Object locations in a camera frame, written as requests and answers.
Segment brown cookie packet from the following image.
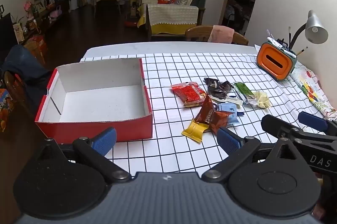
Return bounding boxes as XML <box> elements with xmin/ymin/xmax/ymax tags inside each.
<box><xmin>193</xmin><ymin>95</ymin><xmax>235</xmax><ymax>135</ymax></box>

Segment wooden dining chair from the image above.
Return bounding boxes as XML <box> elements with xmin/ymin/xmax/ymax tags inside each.
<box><xmin>3</xmin><ymin>70</ymin><xmax>29</xmax><ymax>109</ymax></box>
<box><xmin>185</xmin><ymin>25</ymin><xmax>249</xmax><ymax>46</ymax></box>

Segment floral printed cloth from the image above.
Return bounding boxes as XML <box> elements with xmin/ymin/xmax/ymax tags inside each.
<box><xmin>291</xmin><ymin>66</ymin><xmax>337</xmax><ymax>119</ymax></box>

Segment cream snack packet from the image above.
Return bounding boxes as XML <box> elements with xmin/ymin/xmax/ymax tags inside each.
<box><xmin>252</xmin><ymin>91</ymin><xmax>271</xmax><ymax>109</ymax></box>

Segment yellow snack packet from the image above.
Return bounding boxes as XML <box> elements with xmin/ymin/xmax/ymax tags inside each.
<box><xmin>181</xmin><ymin>119</ymin><xmax>209</xmax><ymax>144</ymax></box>

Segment light blue snack packet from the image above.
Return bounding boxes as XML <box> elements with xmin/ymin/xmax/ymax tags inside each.
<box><xmin>217</xmin><ymin>102</ymin><xmax>244</xmax><ymax>124</ymax></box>

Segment red snack packet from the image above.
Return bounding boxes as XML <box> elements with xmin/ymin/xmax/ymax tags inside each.
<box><xmin>171</xmin><ymin>81</ymin><xmax>207</xmax><ymax>108</ymax></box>

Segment orange desktop organizer box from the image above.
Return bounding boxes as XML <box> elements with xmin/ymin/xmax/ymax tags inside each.
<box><xmin>257</xmin><ymin>37</ymin><xmax>298</xmax><ymax>82</ymax></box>

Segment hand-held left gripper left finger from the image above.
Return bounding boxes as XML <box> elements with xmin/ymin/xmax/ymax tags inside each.
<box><xmin>39</xmin><ymin>127</ymin><xmax>132</xmax><ymax>184</ymax></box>

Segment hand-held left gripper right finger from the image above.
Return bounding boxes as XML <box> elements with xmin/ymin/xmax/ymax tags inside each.
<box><xmin>201</xmin><ymin>127</ymin><xmax>303</xmax><ymax>183</ymax></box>

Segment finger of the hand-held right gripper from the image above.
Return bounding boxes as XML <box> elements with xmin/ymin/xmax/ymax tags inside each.
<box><xmin>298</xmin><ymin>111</ymin><xmax>337</xmax><ymax>136</ymax></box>
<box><xmin>261</xmin><ymin>114</ymin><xmax>303</xmax><ymax>139</ymax></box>

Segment pink cloth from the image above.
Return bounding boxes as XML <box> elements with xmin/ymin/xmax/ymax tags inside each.
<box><xmin>208</xmin><ymin>25</ymin><xmax>234</xmax><ymax>43</ymax></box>

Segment orange cardboard boxes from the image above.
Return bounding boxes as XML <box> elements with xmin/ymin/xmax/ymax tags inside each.
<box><xmin>25</xmin><ymin>36</ymin><xmax>48</xmax><ymax>61</ymax></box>

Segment orange printed carton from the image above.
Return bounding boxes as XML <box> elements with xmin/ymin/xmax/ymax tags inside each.
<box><xmin>0</xmin><ymin>88</ymin><xmax>13</xmax><ymax>132</ymax></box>

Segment black cabinet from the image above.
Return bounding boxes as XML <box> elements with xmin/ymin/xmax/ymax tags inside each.
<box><xmin>0</xmin><ymin>13</ymin><xmax>19</xmax><ymax>56</ymax></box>

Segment grey desk lamp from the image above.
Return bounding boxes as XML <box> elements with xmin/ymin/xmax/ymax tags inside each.
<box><xmin>288</xmin><ymin>10</ymin><xmax>329</xmax><ymax>49</ymax></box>

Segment sofa with cream cover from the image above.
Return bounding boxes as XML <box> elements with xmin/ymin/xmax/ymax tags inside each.
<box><xmin>137</xmin><ymin>0</ymin><xmax>206</xmax><ymax>35</ymax></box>

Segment dark brown snack packet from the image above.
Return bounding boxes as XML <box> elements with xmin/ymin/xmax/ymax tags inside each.
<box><xmin>204</xmin><ymin>78</ymin><xmax>234</xmax><ymax>102</ymax></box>

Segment red cardboard box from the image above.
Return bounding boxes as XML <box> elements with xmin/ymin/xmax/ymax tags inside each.
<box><xmin>35</xmin><ymin>58</ymin><xmax>153</xmax><ymax>144</ymax></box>

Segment green snack packet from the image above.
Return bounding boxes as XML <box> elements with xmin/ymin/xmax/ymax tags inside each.
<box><xmin>234</xmin><ymin>82</ymin><xmax>257</xmax><ymax>104</ymax></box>

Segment white printed paper bag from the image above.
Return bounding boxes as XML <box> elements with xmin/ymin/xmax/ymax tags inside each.
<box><xmin>13</xmin><ymin>23</ymin><xmax>24</xmax><ymax>43</ymax></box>

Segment dark television stand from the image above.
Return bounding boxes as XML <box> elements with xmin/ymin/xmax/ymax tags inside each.
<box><xmin>18</xmin><ymin>0</ymin><xmax>70</xmax><ymax>40</ymax></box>

